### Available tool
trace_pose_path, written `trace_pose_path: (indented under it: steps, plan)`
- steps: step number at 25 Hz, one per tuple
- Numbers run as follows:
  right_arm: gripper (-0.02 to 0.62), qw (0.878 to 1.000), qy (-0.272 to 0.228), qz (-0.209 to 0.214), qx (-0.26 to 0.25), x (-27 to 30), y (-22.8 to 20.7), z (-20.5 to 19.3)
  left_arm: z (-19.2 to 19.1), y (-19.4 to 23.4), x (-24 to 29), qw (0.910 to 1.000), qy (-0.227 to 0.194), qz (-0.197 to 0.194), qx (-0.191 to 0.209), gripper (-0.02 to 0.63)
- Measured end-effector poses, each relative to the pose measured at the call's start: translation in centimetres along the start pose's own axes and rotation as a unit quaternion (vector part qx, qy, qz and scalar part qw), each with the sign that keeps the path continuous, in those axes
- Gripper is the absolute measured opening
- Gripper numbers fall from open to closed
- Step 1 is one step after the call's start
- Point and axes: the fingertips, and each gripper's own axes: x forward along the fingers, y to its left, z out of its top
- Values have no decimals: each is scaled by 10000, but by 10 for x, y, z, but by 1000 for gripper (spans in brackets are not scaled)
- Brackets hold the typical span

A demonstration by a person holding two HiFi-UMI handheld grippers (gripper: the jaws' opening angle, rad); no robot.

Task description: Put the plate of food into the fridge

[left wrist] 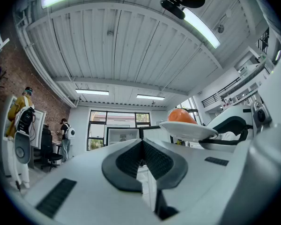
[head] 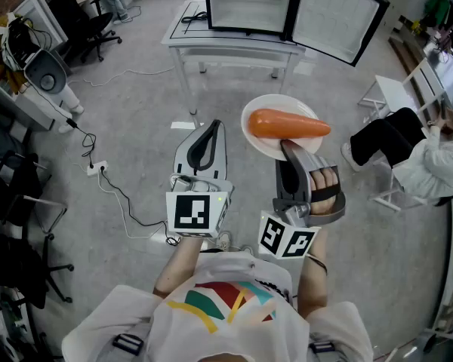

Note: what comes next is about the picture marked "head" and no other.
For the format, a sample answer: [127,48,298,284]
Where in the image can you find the person's right hand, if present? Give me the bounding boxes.
[310,167,342,216]

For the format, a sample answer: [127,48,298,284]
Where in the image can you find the white office desk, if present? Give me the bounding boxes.
[11,0,71,66]

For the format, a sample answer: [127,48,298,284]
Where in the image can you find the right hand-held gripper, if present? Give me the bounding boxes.
[257,139,347,259]

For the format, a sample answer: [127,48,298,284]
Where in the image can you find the white power strip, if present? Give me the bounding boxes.
[85,159,109,176]

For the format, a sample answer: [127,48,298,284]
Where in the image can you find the orange carrot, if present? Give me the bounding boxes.
[248,108,332,140]

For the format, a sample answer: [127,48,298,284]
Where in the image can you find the white printed t-shirt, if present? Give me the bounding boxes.
[62,253,374,362]

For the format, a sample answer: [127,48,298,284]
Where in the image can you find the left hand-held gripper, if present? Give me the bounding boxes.
[165,118,236,239]

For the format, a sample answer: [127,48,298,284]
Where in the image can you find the metal frame chair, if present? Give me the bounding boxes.
[0,151,69,237]

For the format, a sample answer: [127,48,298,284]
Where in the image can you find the white floor cable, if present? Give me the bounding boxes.
[67,66,177,88]

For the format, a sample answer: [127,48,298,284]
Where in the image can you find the person's left forearm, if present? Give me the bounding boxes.
[153,235,205,299]

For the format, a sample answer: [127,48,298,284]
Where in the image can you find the black cable with adapter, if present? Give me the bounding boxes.
[66,118,97,167]

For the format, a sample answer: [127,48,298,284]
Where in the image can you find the coiled black power cable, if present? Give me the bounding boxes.
[180,11,208,25]

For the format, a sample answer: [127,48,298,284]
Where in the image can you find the white folding chair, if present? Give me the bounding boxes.
[368,156,439,213]
[357,57,448,120]

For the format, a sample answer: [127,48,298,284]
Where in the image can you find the black strap buckle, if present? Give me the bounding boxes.
[112,333,145,356]
[309,339,339,355]

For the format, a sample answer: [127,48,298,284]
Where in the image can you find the person's right forearm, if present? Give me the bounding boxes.
[297,227,329,319]

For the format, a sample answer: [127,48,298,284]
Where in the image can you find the white floor fan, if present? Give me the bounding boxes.
[0,11,86,134]

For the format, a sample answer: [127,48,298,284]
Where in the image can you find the person's left white shoe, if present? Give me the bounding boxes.
[215,231,233,251]

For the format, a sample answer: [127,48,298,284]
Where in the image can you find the long black floor cable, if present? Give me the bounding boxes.
[97,167,180,247]

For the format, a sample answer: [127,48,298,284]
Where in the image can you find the black office chair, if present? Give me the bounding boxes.
[48,0,123,64]

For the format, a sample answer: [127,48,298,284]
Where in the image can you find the white plate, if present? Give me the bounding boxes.
[240,94,324,162]

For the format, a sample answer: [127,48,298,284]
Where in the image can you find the black wrist band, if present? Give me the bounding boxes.
[305,253,328,277]

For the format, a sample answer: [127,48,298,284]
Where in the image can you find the brown wooden boards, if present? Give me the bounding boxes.
[387,35,435,116]

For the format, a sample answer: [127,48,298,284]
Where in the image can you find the white table with black lines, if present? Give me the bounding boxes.
[161,0,307,116]

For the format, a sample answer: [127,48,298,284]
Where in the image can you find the green jacket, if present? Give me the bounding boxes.
[424,0,453,28]

